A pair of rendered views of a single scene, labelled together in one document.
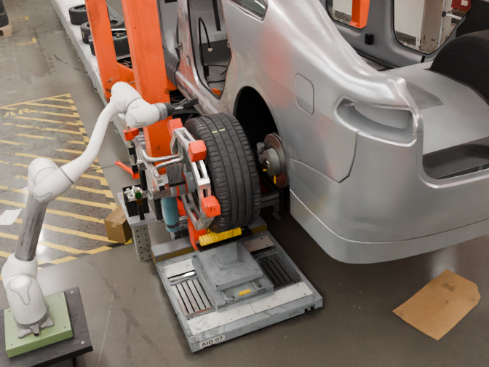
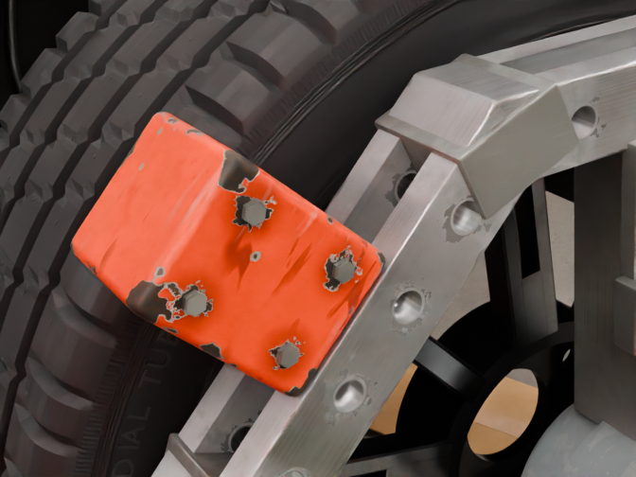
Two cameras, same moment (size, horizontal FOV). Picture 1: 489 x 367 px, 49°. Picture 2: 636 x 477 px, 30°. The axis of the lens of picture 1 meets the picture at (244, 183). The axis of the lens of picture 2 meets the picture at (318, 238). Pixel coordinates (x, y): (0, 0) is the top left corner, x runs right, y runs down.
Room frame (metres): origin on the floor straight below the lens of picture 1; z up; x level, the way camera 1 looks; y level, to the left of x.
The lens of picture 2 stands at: (2.81, 0.81, 1.27)
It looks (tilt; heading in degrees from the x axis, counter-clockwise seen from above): 24 degrees down; 263
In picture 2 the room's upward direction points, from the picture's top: 6 degrees counter-clockwise
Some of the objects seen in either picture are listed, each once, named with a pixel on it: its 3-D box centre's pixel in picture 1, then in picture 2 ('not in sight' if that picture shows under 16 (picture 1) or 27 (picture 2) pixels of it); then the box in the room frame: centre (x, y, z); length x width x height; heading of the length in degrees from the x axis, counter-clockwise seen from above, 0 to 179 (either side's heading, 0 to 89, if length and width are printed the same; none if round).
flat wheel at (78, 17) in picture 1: (89, 13); not in sight; (9.43, 2.45, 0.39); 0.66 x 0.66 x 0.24
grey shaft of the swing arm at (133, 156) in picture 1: (132, 152); not in sight; (4.10, 0.94, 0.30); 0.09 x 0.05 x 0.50; 21
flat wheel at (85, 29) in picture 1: (103, 30); not in sight; (8.11, 1.95, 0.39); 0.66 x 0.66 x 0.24
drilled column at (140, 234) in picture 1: (140, 231); not in sight; (3.03, 0.74, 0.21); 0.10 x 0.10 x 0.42; 21
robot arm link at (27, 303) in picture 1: (25, 296); not in sight; (2.08, 1.15, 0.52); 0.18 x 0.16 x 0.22; 29
